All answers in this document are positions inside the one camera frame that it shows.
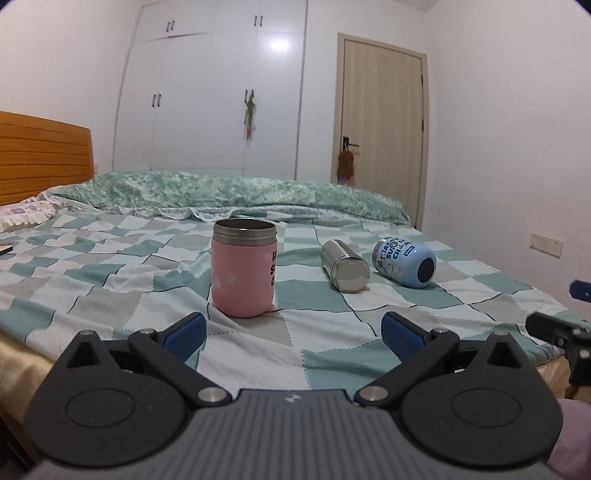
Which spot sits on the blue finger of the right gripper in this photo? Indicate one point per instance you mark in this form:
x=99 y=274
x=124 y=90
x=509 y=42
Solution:
x=580 y=290

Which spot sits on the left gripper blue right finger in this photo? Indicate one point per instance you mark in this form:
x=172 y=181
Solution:
x=403 y=337

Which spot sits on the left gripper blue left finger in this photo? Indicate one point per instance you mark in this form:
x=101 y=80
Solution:
x=184 y=337

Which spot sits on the pink steel cup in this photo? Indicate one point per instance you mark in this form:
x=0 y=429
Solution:
x=243 y=266

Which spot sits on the light blue printed cup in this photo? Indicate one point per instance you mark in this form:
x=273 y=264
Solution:
x=410 y=264

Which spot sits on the stainless steel bottle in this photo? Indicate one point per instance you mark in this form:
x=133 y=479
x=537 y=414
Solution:
x=348 y=272

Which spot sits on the checkered teal blanket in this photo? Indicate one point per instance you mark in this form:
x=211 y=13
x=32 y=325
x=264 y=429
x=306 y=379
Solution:
x=299 y=306

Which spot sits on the green floral quilt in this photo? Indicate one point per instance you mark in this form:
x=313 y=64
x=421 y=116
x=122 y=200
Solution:
x=183 y=195

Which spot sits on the brown plush toy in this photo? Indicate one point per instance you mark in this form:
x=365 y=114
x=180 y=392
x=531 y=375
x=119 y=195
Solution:
x=346 y=166

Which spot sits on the purple floral pillow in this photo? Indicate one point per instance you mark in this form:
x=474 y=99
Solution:
x=26 y=214

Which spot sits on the green hanging ornament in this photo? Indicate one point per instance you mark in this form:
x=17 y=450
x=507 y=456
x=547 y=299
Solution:
x=250 y=111

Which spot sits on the wooden headboard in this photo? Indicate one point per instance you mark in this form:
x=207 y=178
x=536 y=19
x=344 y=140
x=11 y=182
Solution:
x=38 y=153

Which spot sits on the beige door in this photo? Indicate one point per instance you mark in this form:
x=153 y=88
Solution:
x=382 y=103

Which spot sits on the white wardrobe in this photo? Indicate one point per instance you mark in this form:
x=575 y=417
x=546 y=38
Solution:
x=190 y=70

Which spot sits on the white wall socket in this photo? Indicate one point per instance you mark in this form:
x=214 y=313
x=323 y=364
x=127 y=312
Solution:
x=547 y=245

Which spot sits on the black door handle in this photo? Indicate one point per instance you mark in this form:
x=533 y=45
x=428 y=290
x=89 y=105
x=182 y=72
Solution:
x=346 y=143

